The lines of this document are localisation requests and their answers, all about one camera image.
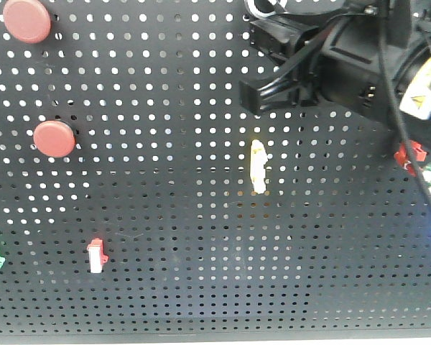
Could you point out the yellow toggle switch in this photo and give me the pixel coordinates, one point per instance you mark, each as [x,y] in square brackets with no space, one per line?
[257,171]

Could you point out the robot arm with warning label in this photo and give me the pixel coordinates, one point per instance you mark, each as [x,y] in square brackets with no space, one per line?
[414,103]

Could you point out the lower red push button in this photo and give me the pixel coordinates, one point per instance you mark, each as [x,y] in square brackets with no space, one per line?
[54,139]

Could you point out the white height-adjustable table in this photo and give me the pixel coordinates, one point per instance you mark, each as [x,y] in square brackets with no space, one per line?
[411,340]

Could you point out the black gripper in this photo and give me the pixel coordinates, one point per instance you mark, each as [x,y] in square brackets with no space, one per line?
[369,51]

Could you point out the red rocker switch lower row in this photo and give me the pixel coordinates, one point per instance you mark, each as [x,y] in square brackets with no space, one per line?
[96,256]

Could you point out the upper red push button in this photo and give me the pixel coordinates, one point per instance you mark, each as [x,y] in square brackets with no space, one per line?
[27,20]

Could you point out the red push button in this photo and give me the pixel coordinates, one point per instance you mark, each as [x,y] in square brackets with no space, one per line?
[27,20]
[54,139]

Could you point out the black perforated pegboard panel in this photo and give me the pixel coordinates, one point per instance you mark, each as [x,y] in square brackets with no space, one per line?
[339,245]

